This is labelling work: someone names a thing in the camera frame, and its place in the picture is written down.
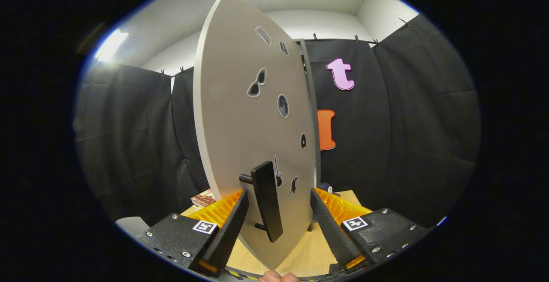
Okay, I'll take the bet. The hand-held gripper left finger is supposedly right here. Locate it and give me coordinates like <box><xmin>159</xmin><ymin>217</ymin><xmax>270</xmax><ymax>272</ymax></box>
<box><xmin>136</xmin><ymin>189</ymin><xmax>249</xmax><ymax>278</ymax></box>

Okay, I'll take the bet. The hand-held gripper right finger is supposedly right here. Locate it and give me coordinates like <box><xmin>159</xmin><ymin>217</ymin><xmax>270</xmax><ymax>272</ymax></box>
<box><xmin>310</xmin><ymin>188</ymin><xmax>429</xmax><ymax>274</ymax></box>

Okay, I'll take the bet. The beige shoe cabinet door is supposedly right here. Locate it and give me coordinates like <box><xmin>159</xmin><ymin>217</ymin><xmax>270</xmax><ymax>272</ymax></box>
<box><xmin>193</xmin><ymin>0</ymin><xmax>319</xmax><ymax>270</ymax></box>

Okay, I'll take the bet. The dark grey shoe cabinet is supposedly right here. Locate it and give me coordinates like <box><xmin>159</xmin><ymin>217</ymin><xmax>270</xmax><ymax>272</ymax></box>
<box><xmin>295</xmin><ymin>38</ymin><xmax>322</xmax><ymax>188</ymax></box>

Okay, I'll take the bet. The brown book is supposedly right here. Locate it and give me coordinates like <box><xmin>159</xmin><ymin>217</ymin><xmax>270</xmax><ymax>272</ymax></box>
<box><xmin>190</xmin><ymin>189</ymin><xmax>216</xmax><ymax>209</ymax></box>

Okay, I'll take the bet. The black backdrop cloth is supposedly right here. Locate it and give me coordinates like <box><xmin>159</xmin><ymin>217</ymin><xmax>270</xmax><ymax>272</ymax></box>
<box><xmin>75</xmin><ymin>14</ymin><xmax>481</xmax><ymax>231</ymax></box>

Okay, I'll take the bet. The long ceiling light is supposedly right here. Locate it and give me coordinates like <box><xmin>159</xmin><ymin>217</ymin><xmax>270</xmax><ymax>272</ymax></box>
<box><xmin>94</xmin><ymin>29</ymin><xmax>129</xmax><ymax>62</ymax></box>

